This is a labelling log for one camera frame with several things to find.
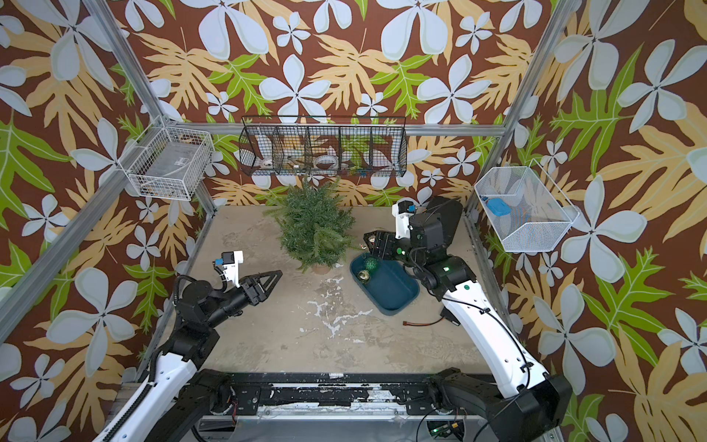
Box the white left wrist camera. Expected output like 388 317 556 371
214 250 244 290

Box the small green christmas tree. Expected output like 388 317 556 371
265 180 355 273

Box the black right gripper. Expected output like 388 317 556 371
365 230 429 274

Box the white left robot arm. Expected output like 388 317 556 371
96 270 283 441

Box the aluminium corner frame post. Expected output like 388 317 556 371
84 1 217 215

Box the right aluminium frame post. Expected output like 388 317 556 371
463 0 576 217

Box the white mesh angled basket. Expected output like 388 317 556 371
474 160 580 254

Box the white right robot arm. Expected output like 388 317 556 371
363 197 572 441

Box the blue object in basket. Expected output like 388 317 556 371
486 198 512 217

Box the white wire square basket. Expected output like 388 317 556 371
122 117 215 201

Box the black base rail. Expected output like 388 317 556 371
159 368 498 421

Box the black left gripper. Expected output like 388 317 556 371
205 269 280 332

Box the teal plastic tray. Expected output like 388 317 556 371
349 253 420 316

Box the black wire wall basket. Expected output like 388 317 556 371
236 116 409 177

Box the green glitter ball ornament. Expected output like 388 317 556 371
364 257 379 274

